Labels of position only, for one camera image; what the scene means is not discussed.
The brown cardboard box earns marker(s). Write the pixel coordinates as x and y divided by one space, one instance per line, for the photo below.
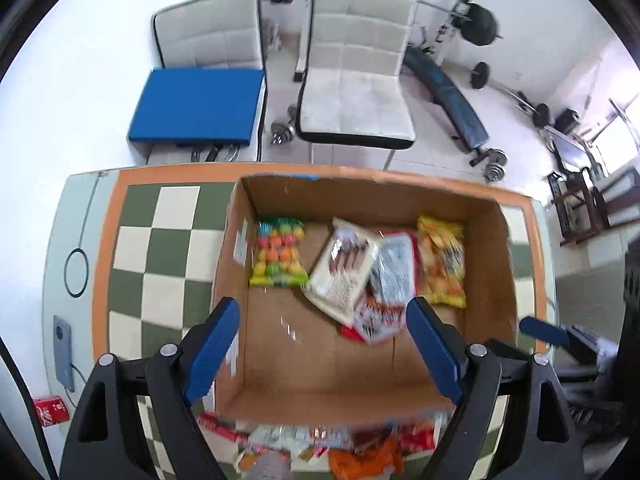
320 355

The black weight bench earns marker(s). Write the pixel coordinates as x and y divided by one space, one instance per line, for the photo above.
450 100

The pile of snack packets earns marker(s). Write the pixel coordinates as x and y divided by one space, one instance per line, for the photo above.
365 452

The dark wooden chair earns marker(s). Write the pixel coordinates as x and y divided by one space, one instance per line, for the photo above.
575 205

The bright window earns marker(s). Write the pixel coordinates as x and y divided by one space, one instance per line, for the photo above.
617 135

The red white snack packet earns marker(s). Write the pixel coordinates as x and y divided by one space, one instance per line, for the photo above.
372 320

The white wafer packet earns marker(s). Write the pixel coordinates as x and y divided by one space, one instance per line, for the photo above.
340 270

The blue seat cushion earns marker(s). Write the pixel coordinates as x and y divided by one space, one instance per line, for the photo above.
197 105

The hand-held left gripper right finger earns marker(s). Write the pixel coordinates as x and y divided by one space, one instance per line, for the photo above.
435 350

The red drink can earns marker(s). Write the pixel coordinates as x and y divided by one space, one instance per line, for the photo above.
50 409

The clear plastic bottle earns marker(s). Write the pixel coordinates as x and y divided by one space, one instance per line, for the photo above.
273 35

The black weight plate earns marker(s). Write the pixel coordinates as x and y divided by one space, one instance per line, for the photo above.
567 120

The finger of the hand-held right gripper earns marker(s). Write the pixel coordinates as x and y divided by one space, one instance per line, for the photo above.
544 332

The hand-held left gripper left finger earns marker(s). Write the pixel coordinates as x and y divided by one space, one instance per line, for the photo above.
212 350

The yellow snack packet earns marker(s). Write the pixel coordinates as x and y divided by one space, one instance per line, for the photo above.
442 260

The chrome dumbbell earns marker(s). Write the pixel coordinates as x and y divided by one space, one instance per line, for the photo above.
282 130
492 164

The metal bench rack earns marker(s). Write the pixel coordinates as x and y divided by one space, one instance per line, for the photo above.
457 7

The colorful candy packet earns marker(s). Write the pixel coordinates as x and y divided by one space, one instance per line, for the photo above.
277 252

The white chair with black frame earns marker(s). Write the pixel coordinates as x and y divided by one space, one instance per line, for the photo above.
355 75
210 30

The curl bar with plates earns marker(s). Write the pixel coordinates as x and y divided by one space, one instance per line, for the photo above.
480 75

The red silver snack packet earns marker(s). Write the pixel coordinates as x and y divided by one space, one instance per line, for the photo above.
395 270

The grey blue phone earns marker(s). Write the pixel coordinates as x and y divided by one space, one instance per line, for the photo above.
64 355

